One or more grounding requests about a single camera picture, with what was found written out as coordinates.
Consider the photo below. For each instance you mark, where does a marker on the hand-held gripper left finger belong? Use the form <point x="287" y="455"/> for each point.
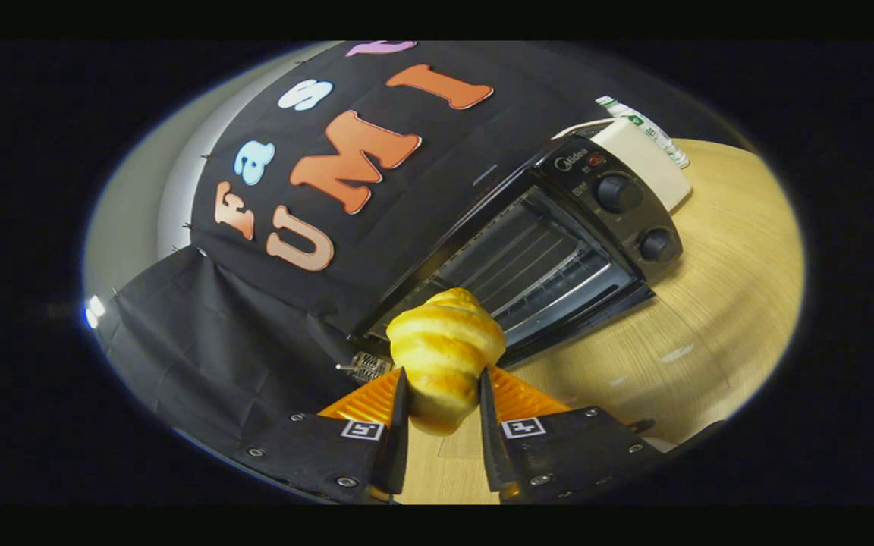
<point x="397" y="440"/>

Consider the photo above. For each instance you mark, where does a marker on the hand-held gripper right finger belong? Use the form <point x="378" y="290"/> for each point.
<point x="492" y="447"/>

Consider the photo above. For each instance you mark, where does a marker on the golden croissant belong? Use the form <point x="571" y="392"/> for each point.
<point x="444" y="356"/>

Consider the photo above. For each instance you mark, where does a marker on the black toaster oven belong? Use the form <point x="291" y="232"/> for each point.
<point x="619" y="193"/>

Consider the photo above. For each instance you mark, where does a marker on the white bread toaster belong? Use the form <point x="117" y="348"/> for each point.
<point x="649" y="163"/>

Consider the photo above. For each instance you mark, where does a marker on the black backdrop cloth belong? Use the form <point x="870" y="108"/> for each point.
<point x="255" y="341"/>

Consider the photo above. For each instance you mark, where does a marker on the small ceiling light panel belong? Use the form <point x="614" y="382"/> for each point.
<point x="94" y="311"/>

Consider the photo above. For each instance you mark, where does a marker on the white bottle green label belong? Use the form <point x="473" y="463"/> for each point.
<point x="653" y="133"/>

